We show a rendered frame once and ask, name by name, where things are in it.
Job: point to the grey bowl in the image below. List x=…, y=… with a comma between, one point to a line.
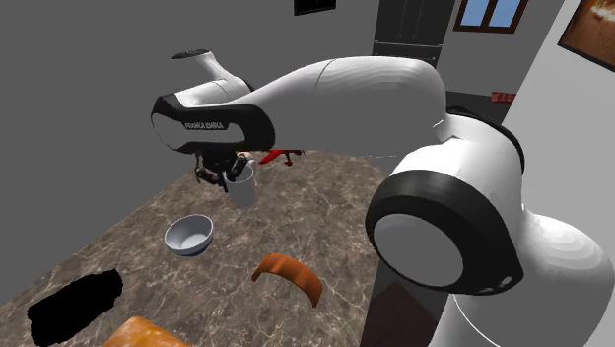
x=188, y=235

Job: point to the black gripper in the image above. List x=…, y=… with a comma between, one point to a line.
x=217, y=159

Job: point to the black framed wall picture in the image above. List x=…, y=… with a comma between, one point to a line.
x=313, y=6

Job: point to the brown framed window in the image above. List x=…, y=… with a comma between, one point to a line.
x=490, y=13

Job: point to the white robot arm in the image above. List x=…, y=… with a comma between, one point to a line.
x=384, y=105

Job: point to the brown framed wall picture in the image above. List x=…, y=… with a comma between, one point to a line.
x=593, y=29

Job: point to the dark red robot stand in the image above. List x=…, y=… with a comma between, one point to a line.
x=401, y=317

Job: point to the red toy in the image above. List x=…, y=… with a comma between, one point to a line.
x=276, y=155

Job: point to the orange bread loaf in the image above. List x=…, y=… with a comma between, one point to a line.
x=142, y=335

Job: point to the white mug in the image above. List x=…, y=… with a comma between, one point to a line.
x=242, y=188

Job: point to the orange curved piece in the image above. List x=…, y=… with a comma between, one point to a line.
x=294, y=271

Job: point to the black tall cabinet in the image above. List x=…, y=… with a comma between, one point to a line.
x=411, y=24

